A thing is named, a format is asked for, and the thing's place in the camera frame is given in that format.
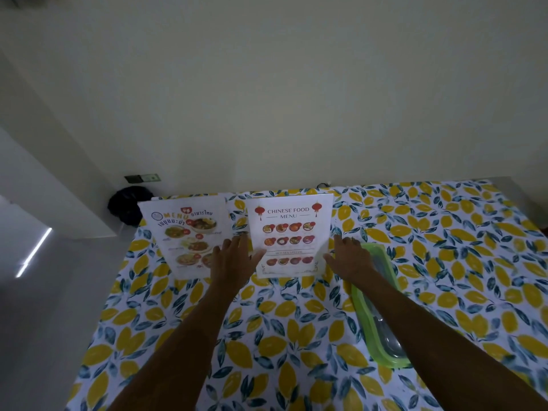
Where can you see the person's right hand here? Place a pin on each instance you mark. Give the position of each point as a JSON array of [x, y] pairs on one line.
[[353, 263]]

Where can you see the person's left hand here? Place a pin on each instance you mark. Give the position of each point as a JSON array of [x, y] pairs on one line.
[[231, 269]]

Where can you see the person's left little finger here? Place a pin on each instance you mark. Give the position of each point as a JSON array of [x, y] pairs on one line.
[[216, 252]]

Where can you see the person's right thumb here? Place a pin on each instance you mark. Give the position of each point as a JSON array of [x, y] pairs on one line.
[[330, 261]]

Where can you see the person's left middle finger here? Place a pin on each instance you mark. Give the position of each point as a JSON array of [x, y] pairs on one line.
[[234, 245]]

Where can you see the person's left thumb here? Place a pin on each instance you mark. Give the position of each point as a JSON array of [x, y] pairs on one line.
[[258, 258]]

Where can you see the white menu stand red lanterns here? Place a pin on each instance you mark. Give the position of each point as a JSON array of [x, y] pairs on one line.
[[291, 235]]

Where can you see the person's right forearm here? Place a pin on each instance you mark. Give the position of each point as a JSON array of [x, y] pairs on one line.
[[428, 342]]

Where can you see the person's left forearm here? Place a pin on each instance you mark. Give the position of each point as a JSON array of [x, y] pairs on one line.
[[180, 355]]

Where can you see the white menu stand soup pictures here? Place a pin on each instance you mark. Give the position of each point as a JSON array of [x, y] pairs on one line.
[[184, 235]]

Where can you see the clear container green rim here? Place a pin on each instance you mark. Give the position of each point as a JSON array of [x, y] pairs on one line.
[[382, 261]]

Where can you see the metal spoon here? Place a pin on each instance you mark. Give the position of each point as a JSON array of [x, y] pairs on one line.
[[387, 340]]

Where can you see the black bag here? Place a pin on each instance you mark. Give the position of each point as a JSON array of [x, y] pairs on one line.
[[126, 205]]

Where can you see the lemon print tablecloth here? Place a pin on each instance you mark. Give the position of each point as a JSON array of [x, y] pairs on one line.
[[449, 269]]

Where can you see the wall power outlet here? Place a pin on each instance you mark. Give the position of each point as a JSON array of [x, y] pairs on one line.
[[143, 178]]

